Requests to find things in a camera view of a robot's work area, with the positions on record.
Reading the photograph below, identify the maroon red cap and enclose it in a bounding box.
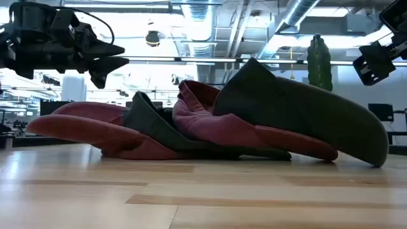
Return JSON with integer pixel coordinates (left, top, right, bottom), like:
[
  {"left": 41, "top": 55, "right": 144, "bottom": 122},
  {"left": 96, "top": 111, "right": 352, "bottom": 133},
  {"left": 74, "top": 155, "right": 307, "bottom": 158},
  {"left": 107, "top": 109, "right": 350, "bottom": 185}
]
[
  {"left": 27, "top": 101, "right": 191, "bottom": 160},
  {"left": 172, "top": 79, "right": 338, "bottom": 162}
]

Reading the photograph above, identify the silver ribbed ceiling duct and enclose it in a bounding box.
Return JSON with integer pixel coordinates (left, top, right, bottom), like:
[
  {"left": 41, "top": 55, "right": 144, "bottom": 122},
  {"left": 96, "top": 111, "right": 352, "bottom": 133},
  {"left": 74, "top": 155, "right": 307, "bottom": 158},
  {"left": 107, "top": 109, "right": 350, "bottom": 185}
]
[
  {"left": 257, "top": 0, "right": 321, "bottom": 60},
  {"left": 181, "top": 0, "right": 217, "bottom": 58}
]

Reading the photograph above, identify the dark green cap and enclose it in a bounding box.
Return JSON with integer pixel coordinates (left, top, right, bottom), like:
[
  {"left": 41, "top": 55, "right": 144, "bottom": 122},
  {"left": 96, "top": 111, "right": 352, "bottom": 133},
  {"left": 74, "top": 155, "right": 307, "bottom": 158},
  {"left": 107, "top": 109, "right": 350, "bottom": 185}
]
[
  {"left": 212, "top": 57, "right": 389, "bottom": 168},
  {"left": 122, "top": 91, "right": 292, "bottom": 160}
]

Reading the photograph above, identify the green cactus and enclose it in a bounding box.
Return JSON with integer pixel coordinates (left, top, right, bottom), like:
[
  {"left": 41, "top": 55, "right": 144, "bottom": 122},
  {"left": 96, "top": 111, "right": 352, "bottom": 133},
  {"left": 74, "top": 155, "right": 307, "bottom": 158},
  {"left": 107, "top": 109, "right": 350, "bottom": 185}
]
[{"left": 307, "top": 33, "right": 334, "bottom": 92}]

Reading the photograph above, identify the round black ceiling device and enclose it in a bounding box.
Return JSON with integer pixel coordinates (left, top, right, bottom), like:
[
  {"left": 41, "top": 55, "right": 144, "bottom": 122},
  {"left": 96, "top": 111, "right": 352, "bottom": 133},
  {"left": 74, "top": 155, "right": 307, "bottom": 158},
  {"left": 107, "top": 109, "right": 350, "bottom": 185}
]
[{"left": 145, "top": 30, "right": 161, "bottom": 48}]

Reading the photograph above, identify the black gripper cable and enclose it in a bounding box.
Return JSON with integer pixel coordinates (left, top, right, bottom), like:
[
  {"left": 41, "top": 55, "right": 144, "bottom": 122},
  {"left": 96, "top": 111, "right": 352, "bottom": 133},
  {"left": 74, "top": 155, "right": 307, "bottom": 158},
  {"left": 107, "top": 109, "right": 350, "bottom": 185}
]
[{"left": 53, "top": 5, "right": 115, "bottom": 45}]

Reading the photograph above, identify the black aluminium table frame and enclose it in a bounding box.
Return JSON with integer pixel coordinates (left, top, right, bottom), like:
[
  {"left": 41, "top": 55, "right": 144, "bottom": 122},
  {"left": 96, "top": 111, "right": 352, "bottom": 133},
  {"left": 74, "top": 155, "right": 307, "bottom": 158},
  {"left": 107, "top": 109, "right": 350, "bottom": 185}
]
[{"left": 0, "top": 135, "right": 407, "bottom": 156}]

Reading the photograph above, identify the black monitor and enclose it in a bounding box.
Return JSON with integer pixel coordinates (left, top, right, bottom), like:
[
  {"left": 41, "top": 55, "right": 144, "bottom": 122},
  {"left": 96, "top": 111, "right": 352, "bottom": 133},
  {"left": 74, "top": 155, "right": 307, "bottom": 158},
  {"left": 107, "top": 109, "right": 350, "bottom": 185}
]
[{"left": 368, "top": 103, "right": 394, "bottom": 122}]

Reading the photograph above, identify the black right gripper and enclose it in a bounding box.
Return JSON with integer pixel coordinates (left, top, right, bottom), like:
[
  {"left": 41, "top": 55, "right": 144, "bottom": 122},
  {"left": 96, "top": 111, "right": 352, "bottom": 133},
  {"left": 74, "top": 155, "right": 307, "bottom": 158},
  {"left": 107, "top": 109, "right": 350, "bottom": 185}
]
[{"left": 352, "top": 0, "right": 407, "bottom": 86}]

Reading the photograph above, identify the black partition cabinet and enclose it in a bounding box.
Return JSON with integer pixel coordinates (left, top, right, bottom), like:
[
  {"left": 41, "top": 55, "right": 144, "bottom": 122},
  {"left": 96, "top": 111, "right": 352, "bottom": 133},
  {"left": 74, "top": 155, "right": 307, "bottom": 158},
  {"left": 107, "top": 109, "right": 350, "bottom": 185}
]
[{"left": 39, "top": 100, "right": 72, "bottom": 117}]

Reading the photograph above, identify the white building column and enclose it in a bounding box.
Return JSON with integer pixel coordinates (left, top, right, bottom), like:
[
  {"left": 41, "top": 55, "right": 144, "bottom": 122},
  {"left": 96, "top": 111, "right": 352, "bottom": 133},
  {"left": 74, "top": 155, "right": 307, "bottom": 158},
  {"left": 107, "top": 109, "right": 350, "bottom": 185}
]
[{"left": 60, "top": 74, "right": 87, "bottom": 103}]

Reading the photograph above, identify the black background desk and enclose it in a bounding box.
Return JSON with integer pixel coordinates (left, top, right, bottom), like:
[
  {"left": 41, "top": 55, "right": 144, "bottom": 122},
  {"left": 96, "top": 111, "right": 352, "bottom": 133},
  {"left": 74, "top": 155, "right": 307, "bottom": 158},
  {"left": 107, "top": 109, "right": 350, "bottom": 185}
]
[{"left": 387, "top": 130, "right": 407, "bottom": 146}]

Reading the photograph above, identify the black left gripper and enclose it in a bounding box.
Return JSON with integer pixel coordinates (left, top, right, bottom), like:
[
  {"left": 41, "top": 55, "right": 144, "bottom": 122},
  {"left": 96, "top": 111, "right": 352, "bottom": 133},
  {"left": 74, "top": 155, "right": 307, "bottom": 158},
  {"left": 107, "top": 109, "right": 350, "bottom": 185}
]
[{"left": 0, "top": 1, "right": 130, "bottom": 89}]

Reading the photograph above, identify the long ceiling light strip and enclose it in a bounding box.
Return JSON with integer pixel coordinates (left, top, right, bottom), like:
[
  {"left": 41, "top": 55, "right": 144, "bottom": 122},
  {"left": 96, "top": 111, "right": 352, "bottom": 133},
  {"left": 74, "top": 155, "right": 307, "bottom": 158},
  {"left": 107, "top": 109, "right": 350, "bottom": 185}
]
[{"left": 122, "top": 55, "right": 407, "bottom": 67}]

